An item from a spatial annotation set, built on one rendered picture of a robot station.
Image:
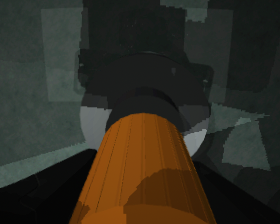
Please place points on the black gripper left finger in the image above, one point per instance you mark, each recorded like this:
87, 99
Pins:
49, 196

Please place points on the orange knob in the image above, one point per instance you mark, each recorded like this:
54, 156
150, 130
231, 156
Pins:
142, 174

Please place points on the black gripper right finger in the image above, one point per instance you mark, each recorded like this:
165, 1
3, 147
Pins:
229, 203

